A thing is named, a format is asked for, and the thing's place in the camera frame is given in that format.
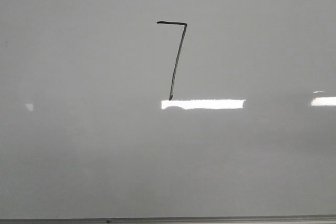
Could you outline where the white whiteboard with aluminium frame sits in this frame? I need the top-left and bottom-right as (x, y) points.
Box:
(1, 0), (335, 219)

